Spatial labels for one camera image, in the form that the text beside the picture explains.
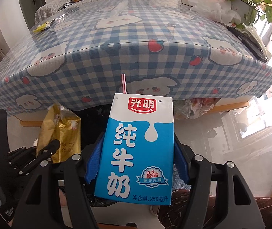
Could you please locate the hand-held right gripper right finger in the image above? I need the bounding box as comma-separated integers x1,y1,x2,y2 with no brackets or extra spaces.
173,139,265,229

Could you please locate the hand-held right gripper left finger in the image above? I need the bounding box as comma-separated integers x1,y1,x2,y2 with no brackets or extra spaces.
12,134,106,229

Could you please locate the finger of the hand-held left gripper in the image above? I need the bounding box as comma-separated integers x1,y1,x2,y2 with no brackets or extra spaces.
8,139,60,176

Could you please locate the gold paper bag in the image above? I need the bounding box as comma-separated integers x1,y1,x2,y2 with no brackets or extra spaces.
35,103,82,164

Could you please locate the trash bin with black liner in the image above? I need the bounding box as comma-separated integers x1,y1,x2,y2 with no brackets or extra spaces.
60,104,174,208

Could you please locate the blue white milk carton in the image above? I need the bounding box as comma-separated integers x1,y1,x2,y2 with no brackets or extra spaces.
94,93,175,206

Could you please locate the pink striped straw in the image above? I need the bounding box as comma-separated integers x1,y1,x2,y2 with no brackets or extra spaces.
121,73,127,94

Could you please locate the clear plastic bag with contents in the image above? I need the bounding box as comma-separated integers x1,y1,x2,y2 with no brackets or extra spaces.
174,97,216,120

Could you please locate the blue checked tablecloth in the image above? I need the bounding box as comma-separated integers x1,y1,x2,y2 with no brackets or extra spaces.
0,0,272,118

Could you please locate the yellow snack wrapper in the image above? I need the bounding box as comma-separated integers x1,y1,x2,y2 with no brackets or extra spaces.
32,20,53,33

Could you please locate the silver foil wrapper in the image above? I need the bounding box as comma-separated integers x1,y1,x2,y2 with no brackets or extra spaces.
52,14,68,24

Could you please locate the black flat device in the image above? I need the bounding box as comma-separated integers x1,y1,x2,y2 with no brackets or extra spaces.
227,26,269,63

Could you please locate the grey sofa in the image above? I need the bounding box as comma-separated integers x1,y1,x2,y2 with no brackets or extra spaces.
34,0,199,22

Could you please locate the white plastic bag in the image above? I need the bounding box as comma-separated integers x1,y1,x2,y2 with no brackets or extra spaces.
189,0,242,22

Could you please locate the clear plastic wrapper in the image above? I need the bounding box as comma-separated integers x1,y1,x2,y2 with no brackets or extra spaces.
110,0,129,18

